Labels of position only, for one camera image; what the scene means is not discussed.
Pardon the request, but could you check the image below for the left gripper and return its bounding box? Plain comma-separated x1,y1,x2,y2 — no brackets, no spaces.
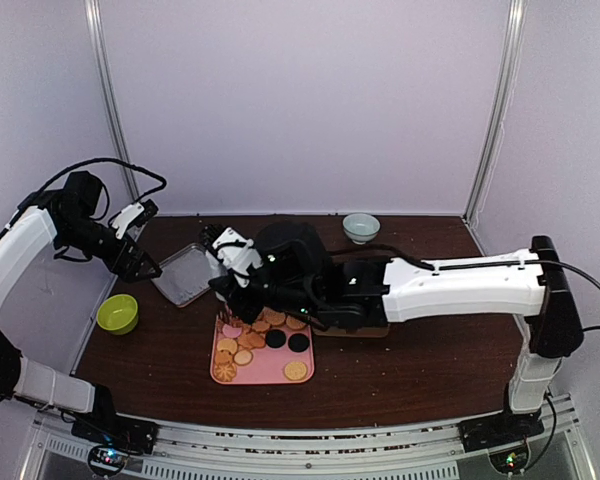
56,215,161,282

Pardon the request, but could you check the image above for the silver metal tin lid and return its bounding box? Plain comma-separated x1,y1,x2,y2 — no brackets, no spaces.
151,243,212,308

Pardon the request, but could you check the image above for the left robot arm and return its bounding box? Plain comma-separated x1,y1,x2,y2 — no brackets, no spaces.
0,158,167,444

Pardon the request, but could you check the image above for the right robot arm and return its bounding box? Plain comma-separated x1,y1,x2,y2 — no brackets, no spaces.
200,221,583,442

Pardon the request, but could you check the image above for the pink round cookie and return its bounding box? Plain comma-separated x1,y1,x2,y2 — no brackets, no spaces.
222,324,242,338

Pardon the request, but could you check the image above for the green bowl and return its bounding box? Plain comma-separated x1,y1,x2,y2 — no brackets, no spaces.
96,294,139,335

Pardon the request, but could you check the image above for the black sandwich cookie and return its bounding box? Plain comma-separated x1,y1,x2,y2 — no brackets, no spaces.
265,329,287,349
287,333,311,353

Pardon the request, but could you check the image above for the pink tray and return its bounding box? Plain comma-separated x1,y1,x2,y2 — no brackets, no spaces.
209,308,315,386

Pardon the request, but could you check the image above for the swirl butter cookie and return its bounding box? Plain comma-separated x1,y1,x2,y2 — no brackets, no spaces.
212,362,237,383

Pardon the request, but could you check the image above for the gold cookie tin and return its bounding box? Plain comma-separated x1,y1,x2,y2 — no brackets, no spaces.
312,326,390,339

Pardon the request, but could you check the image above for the yellow round cookie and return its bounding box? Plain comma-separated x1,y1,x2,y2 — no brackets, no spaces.
283,361,309,382

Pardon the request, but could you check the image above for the pale blue ceramic bowl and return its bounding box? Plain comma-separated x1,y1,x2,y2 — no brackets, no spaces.
342,213,381,245

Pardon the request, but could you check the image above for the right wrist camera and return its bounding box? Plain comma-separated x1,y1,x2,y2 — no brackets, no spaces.
255,221,333,283

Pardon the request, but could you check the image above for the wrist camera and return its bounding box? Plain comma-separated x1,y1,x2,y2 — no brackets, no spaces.
255,221,333,283
61,171,105,218

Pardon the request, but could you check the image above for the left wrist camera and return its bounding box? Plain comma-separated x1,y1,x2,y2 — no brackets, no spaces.
61,171,105,218

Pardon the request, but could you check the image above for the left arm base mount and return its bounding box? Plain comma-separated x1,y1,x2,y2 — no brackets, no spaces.
67,412,159,455

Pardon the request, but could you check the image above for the aluminium corner post left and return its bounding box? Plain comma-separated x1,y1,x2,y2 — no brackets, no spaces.
83,0,141,201

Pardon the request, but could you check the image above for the aluminium corner post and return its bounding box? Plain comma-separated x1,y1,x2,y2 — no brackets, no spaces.
464,0,528,229
83,0,141,201

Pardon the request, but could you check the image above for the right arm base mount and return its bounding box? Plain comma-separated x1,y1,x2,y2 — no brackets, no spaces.
458,411,544,452

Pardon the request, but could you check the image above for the aluminium corner post right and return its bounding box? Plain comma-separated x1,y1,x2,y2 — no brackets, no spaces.
464,0,528,229

